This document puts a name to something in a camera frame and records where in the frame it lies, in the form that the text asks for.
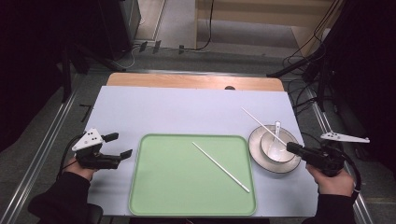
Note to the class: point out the person's left hand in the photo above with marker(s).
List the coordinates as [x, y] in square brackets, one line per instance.
[79, 171]

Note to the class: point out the white plate with dark rim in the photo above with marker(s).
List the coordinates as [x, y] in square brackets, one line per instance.
[255, 149]

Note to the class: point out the black cabinet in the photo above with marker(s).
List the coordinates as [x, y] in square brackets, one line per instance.
[120, 25]

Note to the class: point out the white bowl with dark rim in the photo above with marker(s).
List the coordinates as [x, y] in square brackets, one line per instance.
[288, 155]

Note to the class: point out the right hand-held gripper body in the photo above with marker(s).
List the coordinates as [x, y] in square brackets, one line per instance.
[330, 160]

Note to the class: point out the light green plastic tray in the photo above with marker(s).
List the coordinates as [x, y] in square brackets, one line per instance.
[174, 180]

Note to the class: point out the pale lilac table board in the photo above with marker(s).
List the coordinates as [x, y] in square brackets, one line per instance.
[186, 112]

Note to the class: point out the white ceramic spoon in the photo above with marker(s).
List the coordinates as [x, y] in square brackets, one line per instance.
[275, 147]

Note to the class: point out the black curtain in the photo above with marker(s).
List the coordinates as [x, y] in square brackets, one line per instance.
[28, 62]
[367, 77]

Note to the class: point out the light wooden furniture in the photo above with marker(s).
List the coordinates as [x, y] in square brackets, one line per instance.
[249, 12]

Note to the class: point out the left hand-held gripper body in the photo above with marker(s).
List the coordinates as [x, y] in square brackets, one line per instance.
[88, 140]

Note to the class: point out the black metal stand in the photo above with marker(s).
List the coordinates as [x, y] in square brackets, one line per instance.
[295, 63]
[66, 77]

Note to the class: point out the person's right hand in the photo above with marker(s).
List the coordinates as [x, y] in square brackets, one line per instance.
[334, 185]

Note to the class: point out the aluminium floor rail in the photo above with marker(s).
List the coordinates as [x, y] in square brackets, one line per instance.
[37, 152]
[323, 121]

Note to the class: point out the wooden table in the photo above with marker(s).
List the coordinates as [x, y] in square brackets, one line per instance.
[186, 81]

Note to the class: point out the white chopstick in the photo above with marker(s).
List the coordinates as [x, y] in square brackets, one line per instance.
[261, 124]
[221, 167]

